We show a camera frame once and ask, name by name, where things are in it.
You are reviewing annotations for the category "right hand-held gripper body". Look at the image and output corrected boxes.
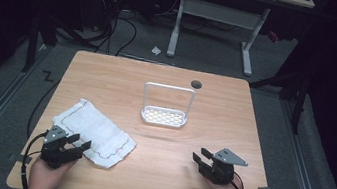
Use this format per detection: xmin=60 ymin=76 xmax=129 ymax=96
xmin=200 ymin=145 xmax=251 ymax=189

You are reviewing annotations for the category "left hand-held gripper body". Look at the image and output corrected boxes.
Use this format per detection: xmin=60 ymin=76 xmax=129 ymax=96
xmin=37 ymin=122 xmax=82 ymax=173

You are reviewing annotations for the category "white towel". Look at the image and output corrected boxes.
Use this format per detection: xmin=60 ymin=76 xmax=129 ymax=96
xmin=46 ymin=94 xmax=142 ymax=173

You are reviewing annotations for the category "white towel rack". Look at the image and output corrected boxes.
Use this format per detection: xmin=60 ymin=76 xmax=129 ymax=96
xmin=138 ymin=81 xmax=198 ymax=131

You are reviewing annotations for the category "black table grommet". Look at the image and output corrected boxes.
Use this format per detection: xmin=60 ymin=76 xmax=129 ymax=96
xmin=190 ymin=79 xmax=204 ymax=90

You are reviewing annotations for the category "black metal stand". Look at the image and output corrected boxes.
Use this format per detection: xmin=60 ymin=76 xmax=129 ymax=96
xmin=243 ymin=63 xmax=312 ymax=136
xmin=20 ymin=9 xmax=62 ymax=78

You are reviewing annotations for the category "crumpled white paper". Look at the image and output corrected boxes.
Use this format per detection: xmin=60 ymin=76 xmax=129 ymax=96
xmin=150 ymin=45 xmax=162 ymax=57

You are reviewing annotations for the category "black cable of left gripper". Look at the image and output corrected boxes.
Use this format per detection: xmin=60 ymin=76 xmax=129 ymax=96
xmin=17 ymin=129 xmax=49 ymax=189

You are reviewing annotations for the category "black floor cable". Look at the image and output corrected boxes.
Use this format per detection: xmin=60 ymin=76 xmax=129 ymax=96
xmin=25 ymin=74 xmax=63 ymax=142

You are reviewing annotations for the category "bundle of black cables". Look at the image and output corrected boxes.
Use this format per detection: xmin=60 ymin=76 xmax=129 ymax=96
xmin=88 ymin=0 xmax=143 ymax=59

